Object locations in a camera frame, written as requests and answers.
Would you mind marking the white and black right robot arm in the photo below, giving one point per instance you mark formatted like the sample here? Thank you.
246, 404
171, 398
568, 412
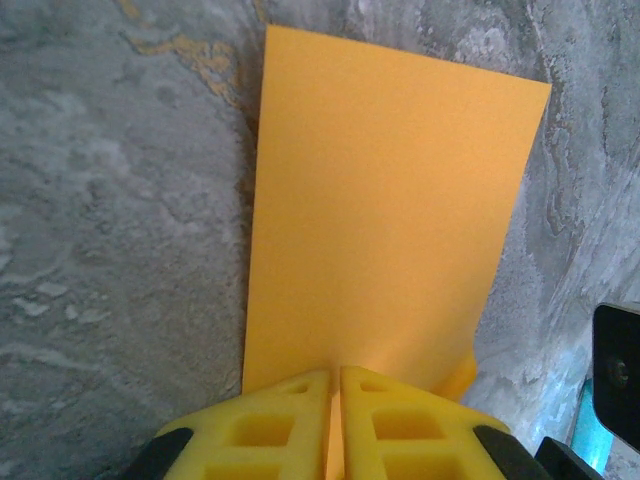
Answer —
617, 350

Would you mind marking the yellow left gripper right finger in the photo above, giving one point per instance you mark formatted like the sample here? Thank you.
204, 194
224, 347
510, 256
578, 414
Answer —
450, 450

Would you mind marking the orange paper sheet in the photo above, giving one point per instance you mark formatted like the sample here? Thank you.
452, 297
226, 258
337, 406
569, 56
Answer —
375, 200

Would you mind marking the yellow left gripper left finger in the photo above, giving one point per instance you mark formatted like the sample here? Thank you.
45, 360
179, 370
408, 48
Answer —
225, 450

